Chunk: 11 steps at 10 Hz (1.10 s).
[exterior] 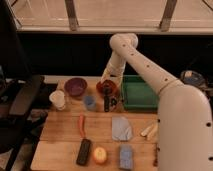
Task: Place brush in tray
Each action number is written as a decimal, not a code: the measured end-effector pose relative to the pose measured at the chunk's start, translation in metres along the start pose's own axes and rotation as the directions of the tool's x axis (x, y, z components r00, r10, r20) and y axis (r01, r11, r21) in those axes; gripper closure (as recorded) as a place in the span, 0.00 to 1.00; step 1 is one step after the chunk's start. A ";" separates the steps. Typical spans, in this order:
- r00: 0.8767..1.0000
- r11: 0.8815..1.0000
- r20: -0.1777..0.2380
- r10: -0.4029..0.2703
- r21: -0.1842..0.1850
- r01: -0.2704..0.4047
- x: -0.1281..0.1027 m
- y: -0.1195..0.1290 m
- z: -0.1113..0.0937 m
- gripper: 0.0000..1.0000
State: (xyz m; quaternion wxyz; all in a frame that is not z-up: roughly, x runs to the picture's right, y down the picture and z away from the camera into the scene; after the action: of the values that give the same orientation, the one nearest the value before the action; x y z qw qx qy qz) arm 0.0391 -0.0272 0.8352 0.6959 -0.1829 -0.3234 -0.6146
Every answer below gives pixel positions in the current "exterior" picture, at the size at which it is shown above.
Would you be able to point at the yellow apple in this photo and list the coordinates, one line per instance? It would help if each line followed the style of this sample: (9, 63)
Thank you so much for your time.
(100, 155)

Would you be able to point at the blue object behind arm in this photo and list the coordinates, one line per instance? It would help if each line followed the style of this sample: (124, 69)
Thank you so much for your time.
(192, 78)

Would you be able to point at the bunch of red grapes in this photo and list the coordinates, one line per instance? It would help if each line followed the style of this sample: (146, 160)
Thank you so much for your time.
(155, 162)

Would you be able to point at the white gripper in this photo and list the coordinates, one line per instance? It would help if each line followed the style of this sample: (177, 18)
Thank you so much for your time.
(112, 75)

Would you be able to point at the orange carrot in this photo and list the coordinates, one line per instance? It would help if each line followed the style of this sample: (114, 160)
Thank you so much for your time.
(81, 126)

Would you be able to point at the black office chair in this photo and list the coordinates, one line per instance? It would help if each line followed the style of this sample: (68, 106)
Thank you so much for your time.
(18, 89)

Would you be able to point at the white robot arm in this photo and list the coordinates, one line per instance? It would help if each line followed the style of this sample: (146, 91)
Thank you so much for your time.
(185, 120)

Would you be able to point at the blue sponge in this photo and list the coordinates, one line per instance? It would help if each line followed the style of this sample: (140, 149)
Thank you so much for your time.
(125, 157)

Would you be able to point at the white plastic cup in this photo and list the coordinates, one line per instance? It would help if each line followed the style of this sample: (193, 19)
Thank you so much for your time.
(58, 99)

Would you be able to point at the black rectangular block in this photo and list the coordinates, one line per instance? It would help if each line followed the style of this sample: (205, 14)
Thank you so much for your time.
(83, 153)

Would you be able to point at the purple bowl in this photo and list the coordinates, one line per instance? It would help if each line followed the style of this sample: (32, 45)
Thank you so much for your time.
(75, 87)

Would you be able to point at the green plastic tray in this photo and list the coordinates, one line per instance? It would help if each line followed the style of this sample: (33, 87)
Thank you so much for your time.
(137, 95)

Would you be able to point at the grey-blue folded cloth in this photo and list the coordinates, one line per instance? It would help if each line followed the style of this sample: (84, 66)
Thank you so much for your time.
(121, 129)

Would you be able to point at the small blue cup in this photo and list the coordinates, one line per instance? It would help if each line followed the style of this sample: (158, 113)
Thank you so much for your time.
(89, 103)

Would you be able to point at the yellow banana pieces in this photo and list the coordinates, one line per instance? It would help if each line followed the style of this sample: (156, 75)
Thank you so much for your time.
(150, 131)

